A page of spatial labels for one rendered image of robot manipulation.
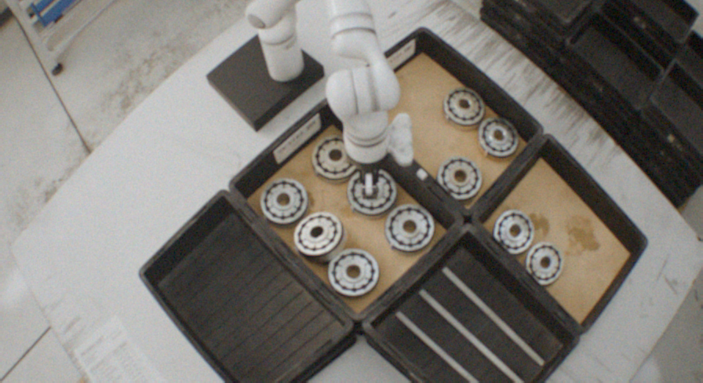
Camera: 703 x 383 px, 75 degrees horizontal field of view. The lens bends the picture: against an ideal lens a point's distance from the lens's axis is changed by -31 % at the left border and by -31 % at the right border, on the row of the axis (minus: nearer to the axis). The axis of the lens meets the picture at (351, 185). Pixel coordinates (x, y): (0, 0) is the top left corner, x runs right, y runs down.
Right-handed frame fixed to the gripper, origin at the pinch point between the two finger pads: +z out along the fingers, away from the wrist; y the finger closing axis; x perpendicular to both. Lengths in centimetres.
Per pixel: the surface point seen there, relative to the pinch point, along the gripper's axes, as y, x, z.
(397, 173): -6.2, 5.3, 12.4
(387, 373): 35.7, 3.1, 30.5
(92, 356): 39, -78, 30
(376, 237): 5.8, 0.9, 17.4
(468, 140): -16.1, 22.2, 17.4
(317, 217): 2.6, -11.0, 13.9
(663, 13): -100, 133, 52
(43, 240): 5, -101, 30
